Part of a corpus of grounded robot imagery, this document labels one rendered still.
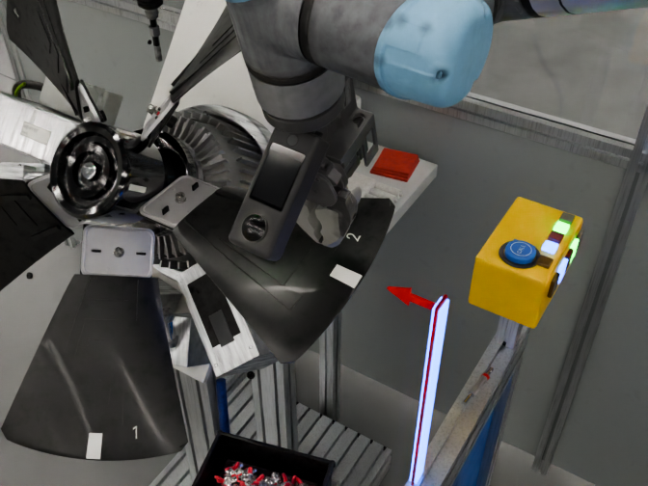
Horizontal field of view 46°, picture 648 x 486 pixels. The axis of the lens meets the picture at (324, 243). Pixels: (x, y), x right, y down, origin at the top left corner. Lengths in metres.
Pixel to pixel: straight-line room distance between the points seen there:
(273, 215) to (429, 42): 0.23
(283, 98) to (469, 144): 0.99
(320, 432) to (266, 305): 1.24
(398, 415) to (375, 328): 0.29
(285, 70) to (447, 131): 1.01
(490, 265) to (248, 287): 0.36
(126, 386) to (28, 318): 1.60
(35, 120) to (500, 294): 0.74
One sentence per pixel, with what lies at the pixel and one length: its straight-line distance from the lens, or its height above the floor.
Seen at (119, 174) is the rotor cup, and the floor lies 1.23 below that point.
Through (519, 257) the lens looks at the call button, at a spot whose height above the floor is 1.08.
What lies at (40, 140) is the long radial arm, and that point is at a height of 1.11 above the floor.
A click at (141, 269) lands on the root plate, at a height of 1.09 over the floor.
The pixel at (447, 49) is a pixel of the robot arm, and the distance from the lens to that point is 0.48.
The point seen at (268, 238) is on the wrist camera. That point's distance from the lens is 0.64.
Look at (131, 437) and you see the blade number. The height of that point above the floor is 0.95.
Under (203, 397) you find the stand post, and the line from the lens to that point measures 1.43.
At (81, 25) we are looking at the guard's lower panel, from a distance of 2.12.
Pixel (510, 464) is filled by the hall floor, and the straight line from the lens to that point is 2.14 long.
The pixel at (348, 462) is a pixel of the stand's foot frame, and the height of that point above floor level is 0.08.
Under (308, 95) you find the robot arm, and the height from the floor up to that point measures 1.45.
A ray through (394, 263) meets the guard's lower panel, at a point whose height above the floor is 0.51.
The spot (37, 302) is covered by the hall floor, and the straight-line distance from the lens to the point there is 2.63.
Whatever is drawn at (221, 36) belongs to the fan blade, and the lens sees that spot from 0.94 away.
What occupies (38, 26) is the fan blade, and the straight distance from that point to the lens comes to 1.12.
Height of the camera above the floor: 1.75
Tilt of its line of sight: 41 degrees down
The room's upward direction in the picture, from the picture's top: straight up
